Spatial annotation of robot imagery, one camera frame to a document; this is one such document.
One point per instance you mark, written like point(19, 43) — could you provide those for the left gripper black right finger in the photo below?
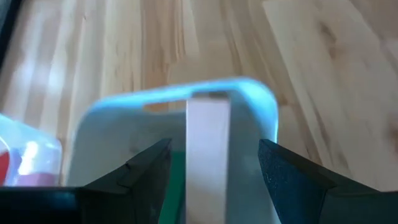
point(298, 193)

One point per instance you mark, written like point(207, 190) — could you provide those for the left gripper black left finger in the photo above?
point(136, 193)

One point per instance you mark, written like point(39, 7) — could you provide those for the long natural block with print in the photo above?
point(206, 155)

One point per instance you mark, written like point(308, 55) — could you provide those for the red wooden rectangular block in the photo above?
point(3, 165)

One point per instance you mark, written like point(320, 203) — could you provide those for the small off-white plastic bin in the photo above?
point(124, 130)

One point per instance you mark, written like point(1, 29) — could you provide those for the clear plastic bin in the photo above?
point(34, 155)

